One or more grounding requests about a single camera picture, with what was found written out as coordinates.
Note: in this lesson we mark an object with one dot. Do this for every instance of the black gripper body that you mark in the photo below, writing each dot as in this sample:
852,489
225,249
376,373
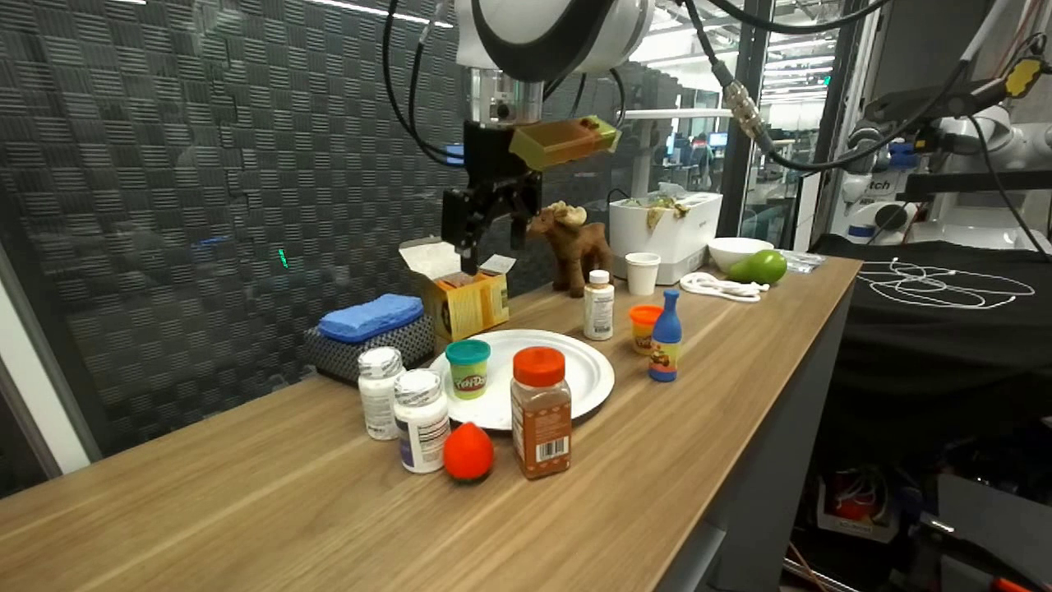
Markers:
495,151

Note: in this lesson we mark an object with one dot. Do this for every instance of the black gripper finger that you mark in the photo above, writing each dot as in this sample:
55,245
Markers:
525,227
465,245

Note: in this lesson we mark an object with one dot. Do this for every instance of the small white glue bottle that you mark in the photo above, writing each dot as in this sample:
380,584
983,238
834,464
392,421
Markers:
601,306

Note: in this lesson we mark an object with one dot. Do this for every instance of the teal lid dough can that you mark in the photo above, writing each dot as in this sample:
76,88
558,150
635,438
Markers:
468,365

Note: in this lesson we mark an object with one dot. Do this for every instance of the orange lid dough can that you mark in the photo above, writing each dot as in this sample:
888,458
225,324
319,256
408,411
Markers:
640,324

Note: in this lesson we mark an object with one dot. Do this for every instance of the plain white pill bottle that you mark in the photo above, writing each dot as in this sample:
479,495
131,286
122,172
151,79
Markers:
380,397

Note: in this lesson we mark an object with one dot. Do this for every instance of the white pill bottle blue label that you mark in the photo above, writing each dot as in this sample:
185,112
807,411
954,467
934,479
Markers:
420,429

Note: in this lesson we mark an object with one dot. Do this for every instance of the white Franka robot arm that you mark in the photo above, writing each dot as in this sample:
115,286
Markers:
547,33

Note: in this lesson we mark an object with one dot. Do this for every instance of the white round plate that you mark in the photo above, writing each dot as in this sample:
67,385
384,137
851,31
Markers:
581,373

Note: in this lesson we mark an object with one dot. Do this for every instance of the blue tape strip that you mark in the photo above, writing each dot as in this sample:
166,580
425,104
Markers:
452,151

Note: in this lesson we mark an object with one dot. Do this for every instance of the brown moose plush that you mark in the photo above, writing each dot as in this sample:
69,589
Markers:
575,249

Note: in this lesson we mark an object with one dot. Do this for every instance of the open yellow cardboard box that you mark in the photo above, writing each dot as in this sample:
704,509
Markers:
465,306

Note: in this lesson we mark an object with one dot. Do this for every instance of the blue folded cloth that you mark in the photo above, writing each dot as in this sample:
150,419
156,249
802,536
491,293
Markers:
369,316

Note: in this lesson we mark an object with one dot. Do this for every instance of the white paper cup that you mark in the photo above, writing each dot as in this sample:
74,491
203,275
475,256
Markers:
641,275

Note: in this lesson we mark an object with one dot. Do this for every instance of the dried leaves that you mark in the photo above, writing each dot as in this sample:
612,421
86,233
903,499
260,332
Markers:
660,208

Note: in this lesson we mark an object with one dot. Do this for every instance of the white mug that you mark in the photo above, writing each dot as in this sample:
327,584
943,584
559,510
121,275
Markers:
686,224

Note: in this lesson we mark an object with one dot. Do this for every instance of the blue bowling pin bottle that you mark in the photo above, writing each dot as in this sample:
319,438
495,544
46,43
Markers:
665,331

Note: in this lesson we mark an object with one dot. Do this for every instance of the green tape piece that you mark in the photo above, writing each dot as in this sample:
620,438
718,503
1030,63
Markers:
281,256

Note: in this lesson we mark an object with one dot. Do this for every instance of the spice jar with red lid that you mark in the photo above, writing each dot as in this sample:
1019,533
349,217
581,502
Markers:
539,421

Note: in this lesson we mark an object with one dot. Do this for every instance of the red toy tomato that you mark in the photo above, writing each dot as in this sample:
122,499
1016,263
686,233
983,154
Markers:
468,455

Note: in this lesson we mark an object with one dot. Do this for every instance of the white bowl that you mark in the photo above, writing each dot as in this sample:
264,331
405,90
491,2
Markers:
739,251

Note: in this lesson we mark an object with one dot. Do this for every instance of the dark metal pillar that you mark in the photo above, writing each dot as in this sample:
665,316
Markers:
744,198

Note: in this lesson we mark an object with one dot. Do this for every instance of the green fruit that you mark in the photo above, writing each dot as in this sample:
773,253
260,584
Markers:
763,266

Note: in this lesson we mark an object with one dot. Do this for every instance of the small clear packet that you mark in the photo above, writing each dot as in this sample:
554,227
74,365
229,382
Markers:
802,261

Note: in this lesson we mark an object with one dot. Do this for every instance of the black table cloth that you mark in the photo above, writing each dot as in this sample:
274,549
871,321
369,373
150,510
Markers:
943,332

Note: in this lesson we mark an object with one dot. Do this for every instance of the red and white box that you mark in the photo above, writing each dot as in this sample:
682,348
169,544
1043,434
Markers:
855,509

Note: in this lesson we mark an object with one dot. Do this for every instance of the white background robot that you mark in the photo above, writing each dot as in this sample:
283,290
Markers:
987,137

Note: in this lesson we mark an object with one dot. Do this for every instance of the yellow black clamp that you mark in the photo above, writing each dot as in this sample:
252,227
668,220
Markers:
1023,72

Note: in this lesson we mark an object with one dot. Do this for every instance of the yellow wrist camera box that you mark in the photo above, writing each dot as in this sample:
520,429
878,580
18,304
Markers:
563,142

